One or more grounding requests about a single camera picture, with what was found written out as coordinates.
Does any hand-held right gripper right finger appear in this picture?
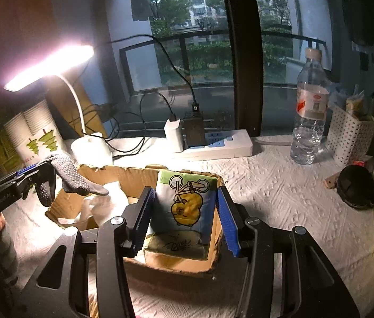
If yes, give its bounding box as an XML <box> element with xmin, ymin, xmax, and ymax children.
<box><xmin>216</xmin><ymin>186</ymin><xmax>360</xmax><ymax>318</ymax></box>

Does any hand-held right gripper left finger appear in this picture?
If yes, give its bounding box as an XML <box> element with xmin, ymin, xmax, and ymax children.
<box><xmin>18</xmin><ymin>186</ymin><xmax>157</xmax><ymax>318</ymax></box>

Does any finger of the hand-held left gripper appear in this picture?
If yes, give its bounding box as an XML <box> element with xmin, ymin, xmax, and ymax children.
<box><xmin>14</xmin><ymin>174</ymin><xmax>46</xmax><ymax>200</ymax></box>
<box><xmin>6</xmin><ymin>161</ymin><xmax>54</xmax><ymax>182</ymax></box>

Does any grey dotted glove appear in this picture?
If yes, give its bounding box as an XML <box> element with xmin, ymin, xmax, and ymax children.
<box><xmin>36</xmin><ymin>154</ymin><xmax>110</xmax><ymax>207</ymax></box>

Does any brown cardboard box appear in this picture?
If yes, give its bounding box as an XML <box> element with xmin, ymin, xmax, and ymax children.
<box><xmin>45</xmin><ymin>163</ymin><xmax>225</xmax><ymax>274</ymax></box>

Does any person's left forearm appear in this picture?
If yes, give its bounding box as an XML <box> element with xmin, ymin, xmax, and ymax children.
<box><xmin>0</xmin><ymin>230</ymin><xmax>20</xmax><ymax>284</ymax></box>

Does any green yellow packet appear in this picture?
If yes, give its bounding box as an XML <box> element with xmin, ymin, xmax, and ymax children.
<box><xmin>0</xmin><ymin>125</ymin><xmax>19</xmax><ymax>174</ymax></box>

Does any white cloth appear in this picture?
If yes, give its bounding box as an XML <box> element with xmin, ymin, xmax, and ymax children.
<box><xmin>59</xmin><ymin>180</ymin><xmax>138</xmax><ymax>231</ymax></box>

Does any stack of paper cups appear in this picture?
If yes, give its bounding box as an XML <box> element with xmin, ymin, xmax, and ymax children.
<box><xmin>3</xmin><ymin>99</ymin><xmax>67</xmax><ymax>173</ymax></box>

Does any green tissue packet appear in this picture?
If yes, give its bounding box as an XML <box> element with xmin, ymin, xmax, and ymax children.
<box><xmin>143</xmin><ymin>230</ymin><xmax>209</xmax><ymax>262</ymax></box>

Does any white textured table cover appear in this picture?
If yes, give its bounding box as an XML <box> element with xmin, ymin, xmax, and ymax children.
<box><xmin>0</xmin><ymin>134</ymin><xmax>374</xmax><ymax>318</ymax></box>

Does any white desk lamp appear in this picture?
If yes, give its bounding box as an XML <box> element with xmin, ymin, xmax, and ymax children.
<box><xmin>3</xmin><ymin>45</ymin><xmax>113</xmax><ymax>169</ymax></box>

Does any brown cardboard sheet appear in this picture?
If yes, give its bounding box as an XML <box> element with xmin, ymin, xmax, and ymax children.
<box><xmin>46</xmin><ymin>73</ymin><xmax>109</xmax><ymax>140</ymax></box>

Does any white power strip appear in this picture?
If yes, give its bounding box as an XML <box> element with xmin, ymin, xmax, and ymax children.
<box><xmin>174</xmin><ymin>129</ymin><xmax>253</xmax><ymax>160</ymax></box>

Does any white charger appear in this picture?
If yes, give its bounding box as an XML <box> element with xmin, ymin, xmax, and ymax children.
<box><xmin>164</xmin><ymin>114</ymin><xmax>185</xmax><ymax>153</ymax></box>

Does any black power adapter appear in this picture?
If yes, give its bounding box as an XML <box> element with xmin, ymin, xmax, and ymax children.
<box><xmin>183</xmin><ymin>101</ymin><xmax>206</xmax><ymax>148</ymax></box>

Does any clear plastic water bottle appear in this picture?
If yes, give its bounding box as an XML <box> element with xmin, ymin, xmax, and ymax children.
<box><xmin>290</xmin><ymin>48</ymin><xmax>331</xmax><ymax>165</ymax></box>

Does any black round case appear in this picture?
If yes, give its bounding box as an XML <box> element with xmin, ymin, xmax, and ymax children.
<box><xmin>336</xmin><ymin>165</ymin><xmax>374</xmax><ymax>210</ymax></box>

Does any small red box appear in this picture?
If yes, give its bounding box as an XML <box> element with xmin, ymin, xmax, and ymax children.
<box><xmin>353</xmin><ymin>159</ymin><xmax>374</xmax><ymax>173</ymax></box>

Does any white perforated basket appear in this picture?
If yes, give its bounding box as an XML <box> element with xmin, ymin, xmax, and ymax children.
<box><xmin>325</xmin><ymin>104</ymin><xmax>374</xmax><ymax>167</ymax></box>

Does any pale snack packet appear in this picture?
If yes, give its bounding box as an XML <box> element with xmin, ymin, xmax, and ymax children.
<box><xmin>345</xmin><ymin>92</ymin><xmax>370</xmax><ymax>120</ymax></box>

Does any black balcony railing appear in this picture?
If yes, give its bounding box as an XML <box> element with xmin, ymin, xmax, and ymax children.
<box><xmin>119</xmin><ymin>28</ymin><xmax>327</xmax><ymax>95</ymax></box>

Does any black charger cable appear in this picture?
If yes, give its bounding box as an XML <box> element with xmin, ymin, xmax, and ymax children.
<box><xmin>112</xmin><ymin>91</ymin><xmax>177</xmax><ymax>160</ymax></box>

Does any black adapter cable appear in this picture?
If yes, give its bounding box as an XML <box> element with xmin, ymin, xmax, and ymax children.
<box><xmin>99</xmin><ymin>35</ymin><xmax>198</xmax><ymax>105</ymax></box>

